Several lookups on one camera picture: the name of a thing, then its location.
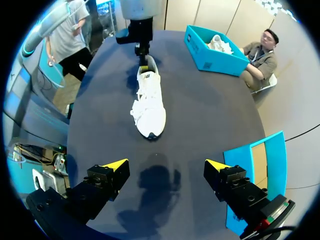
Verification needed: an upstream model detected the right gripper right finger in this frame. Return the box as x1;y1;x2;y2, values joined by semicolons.
203;158;273;222

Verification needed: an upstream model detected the cream white shoe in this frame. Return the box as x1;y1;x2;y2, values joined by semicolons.
206;34;235;55

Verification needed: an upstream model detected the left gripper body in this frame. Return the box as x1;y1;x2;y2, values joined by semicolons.
115;17;154;56

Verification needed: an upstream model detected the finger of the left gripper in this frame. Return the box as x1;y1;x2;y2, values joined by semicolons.
138;53;151;74

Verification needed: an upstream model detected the person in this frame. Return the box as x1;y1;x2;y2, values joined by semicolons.
239;28;280;92
44;0;94;82

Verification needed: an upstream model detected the teal shoebox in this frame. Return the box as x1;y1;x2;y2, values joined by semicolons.
183;24;251;77
222;130;288;230

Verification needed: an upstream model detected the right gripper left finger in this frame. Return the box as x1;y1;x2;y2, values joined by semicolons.
63;157;131;221

